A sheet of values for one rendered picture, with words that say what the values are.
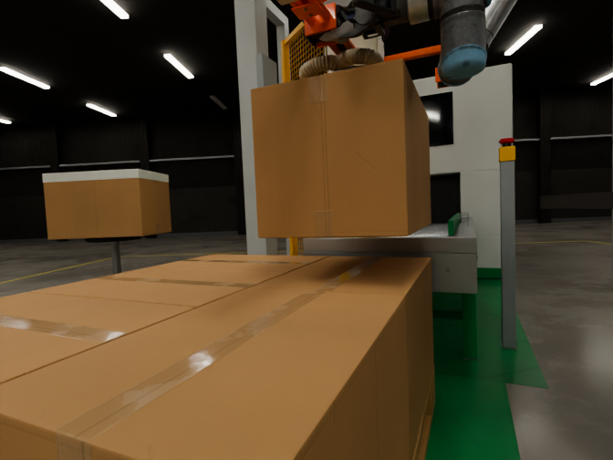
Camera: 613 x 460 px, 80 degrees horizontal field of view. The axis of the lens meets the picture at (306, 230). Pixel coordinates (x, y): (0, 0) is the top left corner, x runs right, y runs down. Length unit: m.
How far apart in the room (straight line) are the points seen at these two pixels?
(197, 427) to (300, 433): 0.10
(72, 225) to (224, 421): 2.30
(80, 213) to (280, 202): 1.79
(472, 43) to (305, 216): 0.53
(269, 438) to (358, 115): 0.72
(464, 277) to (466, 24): 0.90
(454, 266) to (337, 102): 0.82
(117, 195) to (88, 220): 0.23
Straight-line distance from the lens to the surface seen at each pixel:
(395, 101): 0.90
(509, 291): 2.08
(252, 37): 2.76
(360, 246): 1.53
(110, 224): 2.48
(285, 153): 0.96
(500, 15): 1.09
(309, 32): 1.01
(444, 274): 1.49
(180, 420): 0.41
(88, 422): 0.45
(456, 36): 0.92
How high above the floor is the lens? 0.74
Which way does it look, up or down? 3 degrees down
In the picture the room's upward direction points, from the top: 2 degrees counter-clockwise
